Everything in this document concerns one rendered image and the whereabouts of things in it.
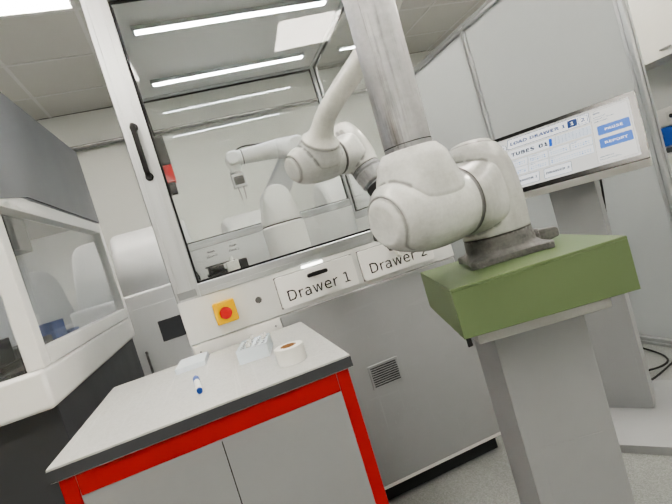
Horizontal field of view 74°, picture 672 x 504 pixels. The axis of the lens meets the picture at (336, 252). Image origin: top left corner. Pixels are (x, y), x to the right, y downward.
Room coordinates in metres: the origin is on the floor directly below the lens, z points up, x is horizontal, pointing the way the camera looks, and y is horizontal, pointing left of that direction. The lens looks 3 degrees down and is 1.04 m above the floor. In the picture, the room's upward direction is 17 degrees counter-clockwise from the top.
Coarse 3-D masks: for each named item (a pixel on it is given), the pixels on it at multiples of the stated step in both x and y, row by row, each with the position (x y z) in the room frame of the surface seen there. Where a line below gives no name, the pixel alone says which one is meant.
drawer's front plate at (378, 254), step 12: (360, 252) 1.61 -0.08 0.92; (372, 252) 1.62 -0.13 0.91; (384, 252) 1.63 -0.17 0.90; (408, 252) 1.65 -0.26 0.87; (420, 252) 1.67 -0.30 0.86; (432, 252) 1.68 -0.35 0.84; (360, 264) 1.61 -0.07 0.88; (372, 264) 1.62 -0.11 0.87; (384, 264) 1.63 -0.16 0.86; (408, 264) 1.65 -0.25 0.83; (372, 276) 1.61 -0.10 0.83
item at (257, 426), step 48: (288, 336) 1.35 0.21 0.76; (144, 384) 1.28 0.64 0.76; (192, 384) 1.12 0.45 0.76; (240, 384) 0.99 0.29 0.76; (288, 384) 0.94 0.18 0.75; (336, 384) 0.97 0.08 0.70; (96, 432) 0.95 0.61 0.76; (144, 432) 0.86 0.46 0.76; (192, 432) 0.89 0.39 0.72; (240, 432) 0.92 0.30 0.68; (288, 432) 0.94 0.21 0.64; (336, 432) 0.97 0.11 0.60; (48, 480) 0.81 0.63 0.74; (96, 480) 0.84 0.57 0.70; (144, 480) 0.86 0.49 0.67; (192, 480) 0.89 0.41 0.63; (240, 480) 0.91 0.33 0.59; (288, 480) 0.93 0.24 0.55; (336, 480) 0.96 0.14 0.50
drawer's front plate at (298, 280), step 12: (324, 264) 1.57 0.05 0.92; (336, 264) 1.58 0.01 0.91; (348, 264) 1.59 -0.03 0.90; (288, 276) 1.54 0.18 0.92; (300, 276) 1.55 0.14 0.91; (324, 276) 1.57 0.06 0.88; (336, 276) 1.58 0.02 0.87; (348, 276) 1.59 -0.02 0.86; (276, 288) 1.54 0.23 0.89; (288, 288) 1.53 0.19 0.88; (300, 288) 1.54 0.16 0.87; (312, 288) 1.55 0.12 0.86; (324, 288) 1.57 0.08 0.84; (336, 288) 1.58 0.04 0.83; (288, 300) 1.53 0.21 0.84; (300, 300) 1.54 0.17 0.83
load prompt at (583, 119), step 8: (568, 120) 1.70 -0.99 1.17; (576, 120) 1.68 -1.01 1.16; (584, 120) 1.66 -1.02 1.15; (544, 128) 1.75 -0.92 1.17; (552, 128) 1.73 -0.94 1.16; (560, 128) 1.71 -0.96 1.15; (568, 128) 1.68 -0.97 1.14; (520, 136) 1.81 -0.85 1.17; (528, 136) 1.79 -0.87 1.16; (536, 136) 1.76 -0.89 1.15; (544, 136) 1.74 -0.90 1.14; (512, 144) 1.82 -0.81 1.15; (520, 144) 1.79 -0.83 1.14
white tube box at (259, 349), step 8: (240, 344) 1.25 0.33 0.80; (256, 344) 1.21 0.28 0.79; (264, 344) 1.17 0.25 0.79; (272, 344) 1.28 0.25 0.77; (240, 352) 1.17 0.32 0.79; (248, 352) 1.17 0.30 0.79; (256, 352) 1.17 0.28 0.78; (264, 352) 1.17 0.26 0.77; (240, 360) 1.17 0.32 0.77; (248, 360) 1.17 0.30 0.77
